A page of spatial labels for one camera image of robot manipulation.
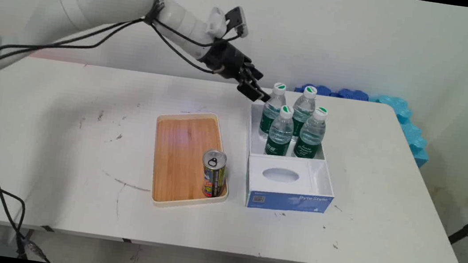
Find white box with blue front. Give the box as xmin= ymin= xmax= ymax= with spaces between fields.
xmin=237 ymin=101 xmax=346 ymax=219

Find drink can with pull tab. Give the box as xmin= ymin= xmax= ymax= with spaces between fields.
xmin=198 ymin=148 xmax=229 ymax=200

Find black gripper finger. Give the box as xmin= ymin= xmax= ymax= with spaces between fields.
xmin=244 ymin=63 xmax=266 ymax=82
xmin=235 ymin=73 xmax=273 ymax=104

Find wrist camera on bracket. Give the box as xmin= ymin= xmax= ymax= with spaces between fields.
xmin=207 ymin=3 xmax=252 ymax=42

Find wooden tray with cream rim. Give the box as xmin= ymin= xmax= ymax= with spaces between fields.
xmin=146 ymin=106 xmax=238 ymax=216

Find black base cable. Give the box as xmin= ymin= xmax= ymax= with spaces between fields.
xmin=0 ymin=152 xmax=65 ymax=263

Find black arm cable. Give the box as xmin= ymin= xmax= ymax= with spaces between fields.
xmin=0 ymin=0 xmax=248 ymax=114

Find blue foam puzzle mats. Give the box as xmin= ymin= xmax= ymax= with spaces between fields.
xmin=287 ymin=82 xmax=437 ymax=169

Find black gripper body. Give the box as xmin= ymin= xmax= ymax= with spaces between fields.
xmin=198 ymin=39 xmax=257 ymax=84

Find water bottle green label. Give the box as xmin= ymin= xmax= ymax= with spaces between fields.
xmin=257 ymin=81 xmax=289 ymax=141
xmin=263 ymin=103 xmax=297 ymax=158
xmin=289 ymin=84 xmax=318 ymax=139
xmin=292 ymin=105 xmax=329 ymax=161

